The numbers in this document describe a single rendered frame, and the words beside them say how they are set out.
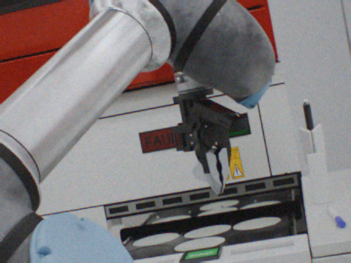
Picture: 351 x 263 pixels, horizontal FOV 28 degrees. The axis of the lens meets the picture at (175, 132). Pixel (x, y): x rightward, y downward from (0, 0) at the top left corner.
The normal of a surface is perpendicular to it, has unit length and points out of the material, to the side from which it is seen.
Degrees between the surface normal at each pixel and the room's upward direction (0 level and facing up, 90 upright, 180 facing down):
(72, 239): 53
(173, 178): 90
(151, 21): 100
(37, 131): 77
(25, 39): 90
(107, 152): 90
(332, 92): 90
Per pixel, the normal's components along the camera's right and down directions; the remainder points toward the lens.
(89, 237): 0.61, -0.71
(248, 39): 0.58, 0.04
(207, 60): -0.16, 0.55
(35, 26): -0.15, 0.08
